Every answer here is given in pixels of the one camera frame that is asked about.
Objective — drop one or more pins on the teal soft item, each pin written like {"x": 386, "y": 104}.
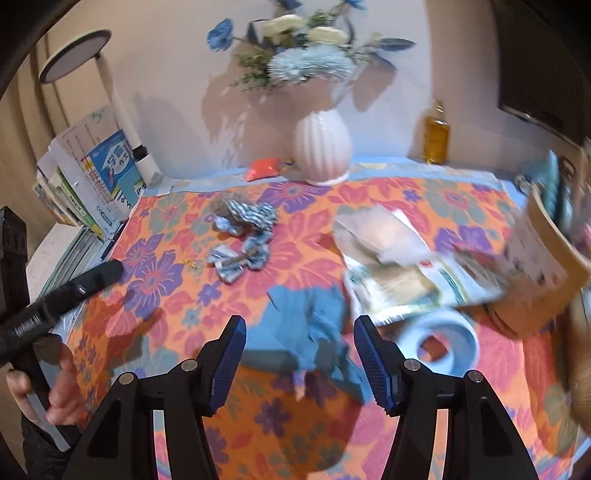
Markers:
{"x": 551, "y": 189}

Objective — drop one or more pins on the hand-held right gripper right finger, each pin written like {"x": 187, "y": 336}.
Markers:
{"x": 376, "y": 364}

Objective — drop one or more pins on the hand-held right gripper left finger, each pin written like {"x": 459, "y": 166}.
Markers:
{"x": 228, "y": 364}

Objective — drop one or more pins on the light blue table mat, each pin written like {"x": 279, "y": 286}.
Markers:
{"x": 207, "y": 182}

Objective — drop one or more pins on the dark wall screen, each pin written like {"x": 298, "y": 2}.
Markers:
{"x": 545, "y": 60}

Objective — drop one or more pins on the white ribbed vase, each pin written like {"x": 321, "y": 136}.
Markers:
{"x": 323, "y": 147}

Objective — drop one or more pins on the green white printed packet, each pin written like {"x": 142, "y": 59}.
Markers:
{"x": 415, "y": 286}

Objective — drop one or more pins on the tan woven basket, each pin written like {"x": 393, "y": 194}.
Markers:
{"x": 581, "y": 346}

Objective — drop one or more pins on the amber glass bottle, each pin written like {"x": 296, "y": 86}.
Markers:
{"x": 436, "y": 134}

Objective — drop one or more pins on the cardboard box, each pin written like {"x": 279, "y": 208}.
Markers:
{"x": 535, "y": 277}

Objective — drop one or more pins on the stack of books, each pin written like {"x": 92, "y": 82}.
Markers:
{"x": 87, "y": 184}

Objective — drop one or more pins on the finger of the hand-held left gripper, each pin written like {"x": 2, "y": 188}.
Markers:
{"x": 87, "y": 282}

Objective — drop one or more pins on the light blue tape roll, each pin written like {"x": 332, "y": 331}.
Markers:
{"x": 441, "y": 323}

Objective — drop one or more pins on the beige paper packet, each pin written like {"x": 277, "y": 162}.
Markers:
{"x": 378, "y": 230}

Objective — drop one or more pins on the orange floral tablecloth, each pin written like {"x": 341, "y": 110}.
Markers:
{"x": 295, "y": 258}

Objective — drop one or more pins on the person's left forearm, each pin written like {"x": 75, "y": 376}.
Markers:
{"x": 32, "y": 452}

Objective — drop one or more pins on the blue and white flowers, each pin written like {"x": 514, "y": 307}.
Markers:
{"x": 307, "y": 64}

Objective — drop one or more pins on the person's left hand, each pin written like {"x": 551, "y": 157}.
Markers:
{"x": 62, "y": 392}

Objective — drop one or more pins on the orange packet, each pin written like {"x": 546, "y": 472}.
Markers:
{"x": 263, "y": 168}

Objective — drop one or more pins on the blue white striped scrunchie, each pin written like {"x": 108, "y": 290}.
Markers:
{"x": 238, "y": 261}
{"x": 244, "y": 214}

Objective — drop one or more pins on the white desk lamp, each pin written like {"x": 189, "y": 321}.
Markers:
{"x": 76, "y": 55}

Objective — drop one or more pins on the blue cloth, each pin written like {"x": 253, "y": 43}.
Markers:
{"x": 304, "y": 323}

